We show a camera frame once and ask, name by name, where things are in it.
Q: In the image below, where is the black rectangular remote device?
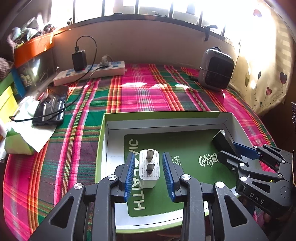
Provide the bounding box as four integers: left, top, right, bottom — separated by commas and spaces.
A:
212, 130, 241, 158

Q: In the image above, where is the white usb wall charger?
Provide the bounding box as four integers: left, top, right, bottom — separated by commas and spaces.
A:
138, 149, 160, 189

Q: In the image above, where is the right hand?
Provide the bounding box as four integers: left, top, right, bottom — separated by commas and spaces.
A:
263, 213, 272, 223

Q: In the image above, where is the green cardboard box tray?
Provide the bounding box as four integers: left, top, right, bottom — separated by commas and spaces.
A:
95, 111, 251, 233

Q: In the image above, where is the plaid pink green tablecloth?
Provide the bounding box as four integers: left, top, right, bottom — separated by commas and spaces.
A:
1, 64, 274, 240

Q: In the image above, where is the heart pattern curtain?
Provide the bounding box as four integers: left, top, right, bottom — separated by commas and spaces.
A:
230, 1, 295, 115

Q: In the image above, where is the white paper sheet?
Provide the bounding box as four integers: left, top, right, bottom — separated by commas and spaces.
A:
1, 97, 56, 154

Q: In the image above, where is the grey portable fan heater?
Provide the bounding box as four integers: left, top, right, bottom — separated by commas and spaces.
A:
198, 47, 235, 91

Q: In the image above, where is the green tissue pack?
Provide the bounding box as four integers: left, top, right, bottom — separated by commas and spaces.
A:
4, 128, 35, 155

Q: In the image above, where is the black smartphone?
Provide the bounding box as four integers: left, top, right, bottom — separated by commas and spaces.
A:
32, 85, 69, 126

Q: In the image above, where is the yellow green boxes stack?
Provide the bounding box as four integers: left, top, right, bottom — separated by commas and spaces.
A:
1, 68, 26, 123

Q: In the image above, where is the white power strip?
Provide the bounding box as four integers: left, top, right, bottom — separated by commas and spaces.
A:
53, 61, 126, 86

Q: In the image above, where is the black power adapter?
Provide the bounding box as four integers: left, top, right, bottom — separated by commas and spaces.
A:
72, 50, 87, 72

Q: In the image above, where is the orange storage bin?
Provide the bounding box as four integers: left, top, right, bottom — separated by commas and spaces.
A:
14, 33, 54, 68

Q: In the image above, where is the black charger cable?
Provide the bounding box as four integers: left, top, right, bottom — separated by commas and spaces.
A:
9, 35, 110, 122

